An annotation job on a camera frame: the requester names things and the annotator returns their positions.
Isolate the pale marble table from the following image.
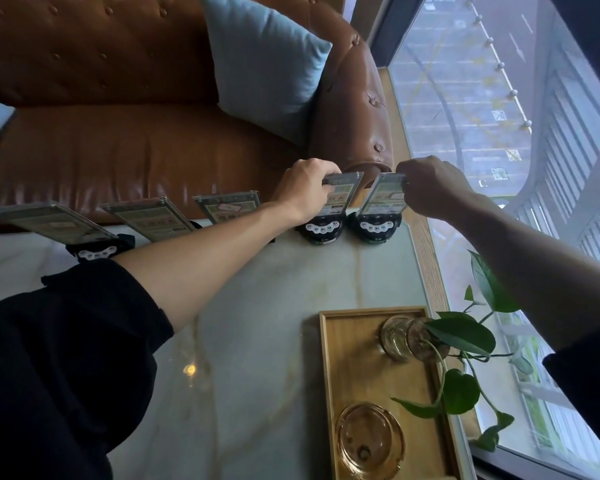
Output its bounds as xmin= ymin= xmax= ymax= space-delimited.
xmin=0 ymin=214 xmax=476 ymax=480

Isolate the glass vase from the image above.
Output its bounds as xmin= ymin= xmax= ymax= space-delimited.
xmin=379 ymin=314 xmax=451 ymax=363

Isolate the acrylic table sign stand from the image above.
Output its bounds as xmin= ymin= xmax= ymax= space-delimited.
xmin=347 ymin=172 xmax=409 ymax=245
xmin=99 ymin=196 xmax=203 ymax=244
xmin=0 ymin=201 xmax=136 ymax=265
xmin=295 ymin=171 xmax=365 ymax=245
xmin=192 ymin=190 xmax=263 ymax=227

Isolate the person's left hand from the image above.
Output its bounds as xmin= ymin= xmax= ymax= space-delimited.
xmin=269 ymin=158 xmax=342 ymax=227

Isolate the person's right hand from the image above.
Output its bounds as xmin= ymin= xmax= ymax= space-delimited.
xmin=395 ymin=155 xmax=476 ymax=223

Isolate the green leafy plant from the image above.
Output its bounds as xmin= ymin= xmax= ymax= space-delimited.
xmin=391 ymin=250 xmax=535 ymax=453

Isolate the wooden tray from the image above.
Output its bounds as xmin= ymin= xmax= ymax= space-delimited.
xmin=319 ymin=306 xmax=463 ymax=480

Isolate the amber glass ashtray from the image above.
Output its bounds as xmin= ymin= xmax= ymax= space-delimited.
xmin=335 ymin=402 xmax=406 ymax=480

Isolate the wooden window sill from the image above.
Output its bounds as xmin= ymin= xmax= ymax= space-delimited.
xmin=377 ymin=67 xmax=481 ymax=441

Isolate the person's left forearm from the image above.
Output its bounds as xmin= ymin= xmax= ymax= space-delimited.
xmin=112 ymin=199 xmax=293 ymax=333

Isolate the person's black sweater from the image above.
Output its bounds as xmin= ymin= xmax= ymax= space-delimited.
xmin=0 ymin=258 xmax=600 ymax=480

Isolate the person's right forearm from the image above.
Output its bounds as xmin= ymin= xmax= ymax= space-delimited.
xmin=455 ymin=192 xmax=600 ymax=353

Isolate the glass window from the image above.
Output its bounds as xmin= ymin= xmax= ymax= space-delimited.
xmin=352 ymin=0 xmax=600 ymax=480

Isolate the brown leather sofa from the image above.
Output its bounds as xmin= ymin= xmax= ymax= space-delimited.
xmin=0 ymin=0 xmax=395 ymax=233

